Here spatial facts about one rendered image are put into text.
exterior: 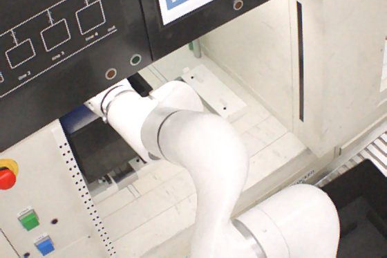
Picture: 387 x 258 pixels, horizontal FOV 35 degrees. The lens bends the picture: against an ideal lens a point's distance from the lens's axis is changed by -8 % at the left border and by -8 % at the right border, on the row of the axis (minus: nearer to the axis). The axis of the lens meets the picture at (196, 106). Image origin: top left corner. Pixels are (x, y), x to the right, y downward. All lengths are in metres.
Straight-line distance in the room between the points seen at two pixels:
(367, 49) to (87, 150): 0.73
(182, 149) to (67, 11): 0.27
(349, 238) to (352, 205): 0.10
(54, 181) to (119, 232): 0.41
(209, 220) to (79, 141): 0.62
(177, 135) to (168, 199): 0.68
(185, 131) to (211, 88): 0.86
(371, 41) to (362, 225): 0.47
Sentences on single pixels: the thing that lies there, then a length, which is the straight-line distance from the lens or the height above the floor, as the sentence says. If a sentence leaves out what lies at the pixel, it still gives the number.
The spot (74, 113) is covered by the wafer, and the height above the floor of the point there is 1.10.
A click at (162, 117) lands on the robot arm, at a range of 1.05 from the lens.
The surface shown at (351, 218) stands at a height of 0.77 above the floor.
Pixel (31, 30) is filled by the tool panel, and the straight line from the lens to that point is 0.98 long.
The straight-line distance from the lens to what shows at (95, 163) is 1.52.
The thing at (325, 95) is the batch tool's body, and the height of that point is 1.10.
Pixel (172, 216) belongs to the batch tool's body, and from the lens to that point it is 1.58.
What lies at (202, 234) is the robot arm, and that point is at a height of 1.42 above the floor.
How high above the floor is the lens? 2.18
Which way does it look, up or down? 47 degrees down
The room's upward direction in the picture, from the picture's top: 10 degrees counter-clockwise
